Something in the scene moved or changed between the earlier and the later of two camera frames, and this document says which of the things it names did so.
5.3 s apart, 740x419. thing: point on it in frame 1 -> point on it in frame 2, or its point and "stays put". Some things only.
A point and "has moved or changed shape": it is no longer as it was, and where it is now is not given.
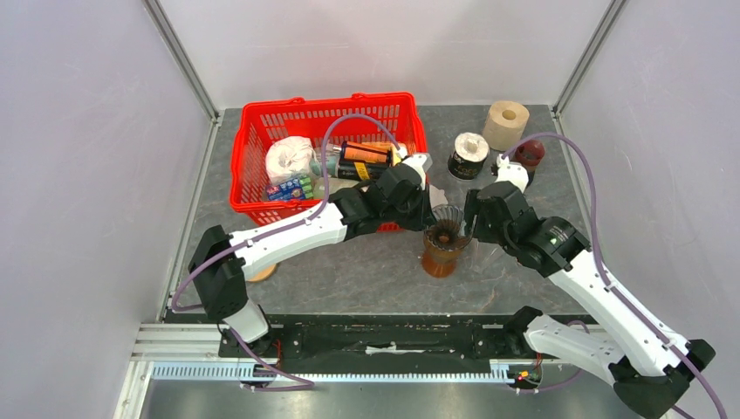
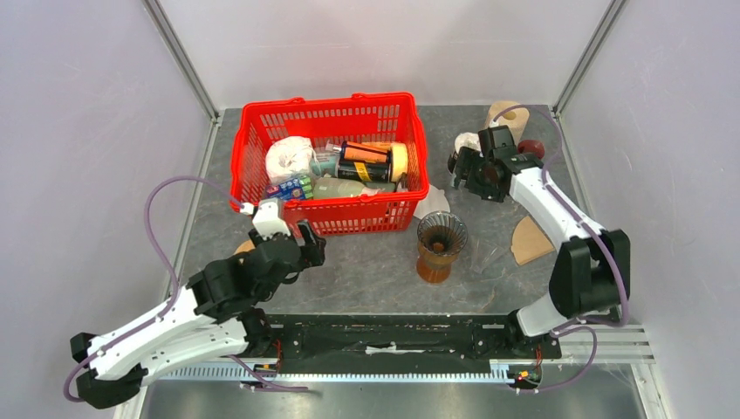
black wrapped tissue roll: [469, 156] stays put
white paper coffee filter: [437, 196] stays put
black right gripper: [472, 205] -> [470, 159]
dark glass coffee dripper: [448, 230] has moved or changed shape
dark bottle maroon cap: [529, 154] stays put
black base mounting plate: [342, 336] stays put
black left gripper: [423, 219] -> [314, 249]
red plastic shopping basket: [394, 120] stays put
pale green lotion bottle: [334, 184] stays put
